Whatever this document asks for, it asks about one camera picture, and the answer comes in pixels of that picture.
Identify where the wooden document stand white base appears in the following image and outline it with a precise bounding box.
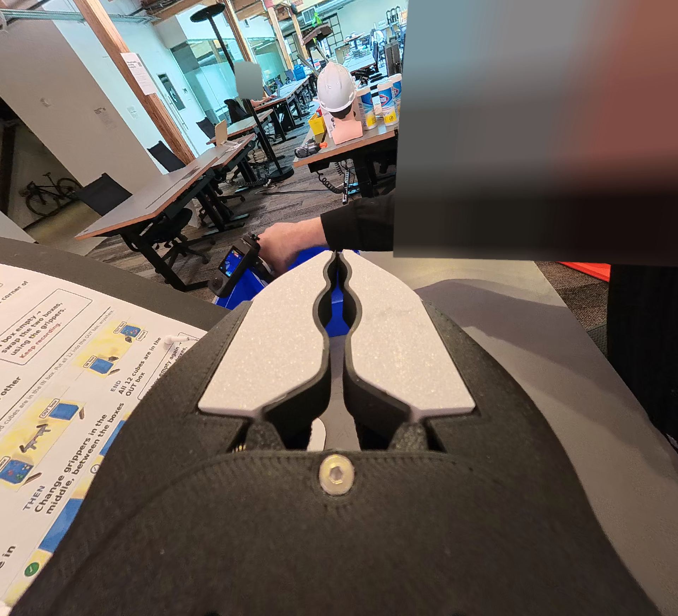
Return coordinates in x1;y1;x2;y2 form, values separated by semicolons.
0;237;228;606

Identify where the blue plastic bin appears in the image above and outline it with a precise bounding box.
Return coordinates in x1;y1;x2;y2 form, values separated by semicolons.
212;248;361;338

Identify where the wooden office desk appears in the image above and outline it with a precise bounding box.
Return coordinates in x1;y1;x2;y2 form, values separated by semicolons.
293;123;398;203
206;115;276;188
74;149;250;292

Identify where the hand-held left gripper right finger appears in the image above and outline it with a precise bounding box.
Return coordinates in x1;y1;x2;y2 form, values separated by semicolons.
339;248;476;451

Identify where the person's right hand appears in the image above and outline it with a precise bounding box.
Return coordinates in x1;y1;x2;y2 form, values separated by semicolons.
258;218;325;278

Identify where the white hard hat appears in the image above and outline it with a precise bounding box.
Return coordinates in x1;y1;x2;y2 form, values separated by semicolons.
317;61;357;112

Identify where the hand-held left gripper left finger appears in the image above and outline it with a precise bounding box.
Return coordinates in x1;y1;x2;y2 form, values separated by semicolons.
197;249;340;451

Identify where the black office chair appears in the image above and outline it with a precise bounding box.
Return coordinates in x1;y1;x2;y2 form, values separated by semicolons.
147;141;186;174
77;172;210;267

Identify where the coiled black cable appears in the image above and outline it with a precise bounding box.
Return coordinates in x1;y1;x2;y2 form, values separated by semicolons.
317;163;347;203

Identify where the black bicycle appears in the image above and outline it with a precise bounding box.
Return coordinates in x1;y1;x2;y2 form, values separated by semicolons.
25;172;83;217

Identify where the white paper notice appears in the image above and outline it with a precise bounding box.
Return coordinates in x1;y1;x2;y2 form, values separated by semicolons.
121;52;159;96

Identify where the wooden pillar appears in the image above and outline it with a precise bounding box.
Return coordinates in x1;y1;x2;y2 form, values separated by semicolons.
40;0;194;164

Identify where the printed instruction sheet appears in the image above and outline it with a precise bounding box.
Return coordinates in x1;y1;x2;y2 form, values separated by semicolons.
0;263;207;606

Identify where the pink mannequin head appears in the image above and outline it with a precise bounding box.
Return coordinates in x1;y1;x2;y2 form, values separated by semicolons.
328;106;365;145

